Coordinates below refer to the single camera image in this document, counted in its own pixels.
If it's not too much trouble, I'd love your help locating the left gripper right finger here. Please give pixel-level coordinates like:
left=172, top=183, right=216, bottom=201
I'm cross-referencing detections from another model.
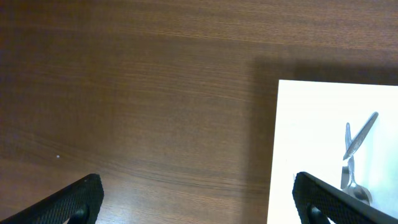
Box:
left=292, top=172, right=397, bottom=224

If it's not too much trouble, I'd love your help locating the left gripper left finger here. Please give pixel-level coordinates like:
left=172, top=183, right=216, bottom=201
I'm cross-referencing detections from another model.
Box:
left=1, top=174, right=104, bottom=224

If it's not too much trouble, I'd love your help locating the small teaspoon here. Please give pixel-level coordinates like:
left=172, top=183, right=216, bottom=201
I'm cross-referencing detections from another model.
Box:
left=340, top=112, right=379, bottom=189
left=343, top=123, right=373, bottom=205

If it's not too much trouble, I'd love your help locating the white plastic cutlery tray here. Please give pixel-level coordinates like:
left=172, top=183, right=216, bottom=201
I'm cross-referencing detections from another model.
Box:
left=267, top=80, right=397, bottom=223

